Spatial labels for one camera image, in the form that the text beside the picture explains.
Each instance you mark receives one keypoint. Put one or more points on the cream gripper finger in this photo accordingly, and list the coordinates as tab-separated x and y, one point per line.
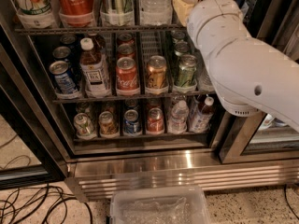
183	9

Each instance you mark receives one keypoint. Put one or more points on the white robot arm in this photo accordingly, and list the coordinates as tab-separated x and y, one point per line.
248	75

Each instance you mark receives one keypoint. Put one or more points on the right glass fridge door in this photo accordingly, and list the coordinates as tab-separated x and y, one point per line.
259	138

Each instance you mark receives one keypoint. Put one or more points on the green can middle shelf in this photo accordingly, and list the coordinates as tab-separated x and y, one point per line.
186	69

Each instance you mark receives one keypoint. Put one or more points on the gold can middle shelf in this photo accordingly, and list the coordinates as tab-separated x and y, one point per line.
156	72

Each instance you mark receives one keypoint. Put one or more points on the water bottle middle shelf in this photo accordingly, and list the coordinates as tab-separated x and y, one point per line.
205	83

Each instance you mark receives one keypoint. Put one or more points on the red coca-cola can middle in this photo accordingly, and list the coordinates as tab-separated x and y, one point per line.
126	74

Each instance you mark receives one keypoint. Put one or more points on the water bottle bottom shelf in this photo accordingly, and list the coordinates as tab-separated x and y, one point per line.
177	122

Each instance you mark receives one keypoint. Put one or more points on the stainless fridge body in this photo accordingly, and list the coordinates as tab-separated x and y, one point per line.
97	166

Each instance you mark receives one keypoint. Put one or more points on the red can bottom shelf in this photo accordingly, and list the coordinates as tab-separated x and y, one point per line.
155	121

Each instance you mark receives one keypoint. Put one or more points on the tea bottle bottom shelf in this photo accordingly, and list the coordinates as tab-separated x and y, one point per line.
202	115

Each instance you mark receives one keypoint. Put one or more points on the blue pepsi can bottom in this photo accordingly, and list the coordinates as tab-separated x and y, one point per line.
131	122

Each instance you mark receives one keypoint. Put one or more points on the blue pepsi can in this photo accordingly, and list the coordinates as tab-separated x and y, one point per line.
63	77
131	122

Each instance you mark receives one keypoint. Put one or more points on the blue pepsi can front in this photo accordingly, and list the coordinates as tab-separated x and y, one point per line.
63	77

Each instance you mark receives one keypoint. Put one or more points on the gold can bottom shelf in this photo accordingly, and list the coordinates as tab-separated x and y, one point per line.
108	125

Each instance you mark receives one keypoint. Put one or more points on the open glass fridge door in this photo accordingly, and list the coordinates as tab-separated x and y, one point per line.
26	153

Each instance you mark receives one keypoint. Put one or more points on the tea bottle white cap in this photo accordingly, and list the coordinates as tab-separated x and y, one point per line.
93	67

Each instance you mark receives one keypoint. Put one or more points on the clear plastic bin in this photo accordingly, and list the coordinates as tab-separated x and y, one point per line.
171	205

